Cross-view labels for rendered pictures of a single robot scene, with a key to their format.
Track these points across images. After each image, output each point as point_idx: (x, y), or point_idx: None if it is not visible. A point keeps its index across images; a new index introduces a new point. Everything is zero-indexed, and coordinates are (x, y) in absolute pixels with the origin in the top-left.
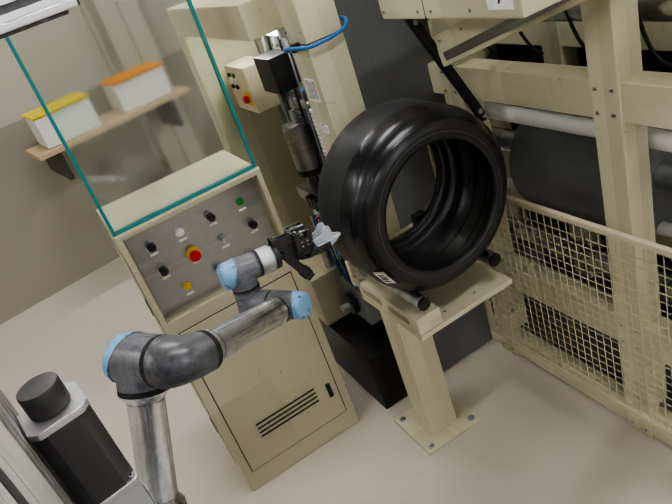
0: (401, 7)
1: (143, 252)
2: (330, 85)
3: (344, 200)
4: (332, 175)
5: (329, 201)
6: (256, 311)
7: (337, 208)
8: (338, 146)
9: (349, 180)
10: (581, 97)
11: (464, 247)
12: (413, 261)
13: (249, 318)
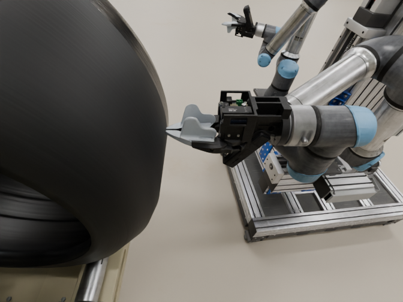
0: None
1: None
2: None
3: (150, 66)
4: (114, 65)
5: (149, 110)
6: (312, 80)
7: (156, 95)
8: (21, 9)
9: (128, 30)
10: None
11: (12, 190)
12: (51, 239)
13: (319, 74)
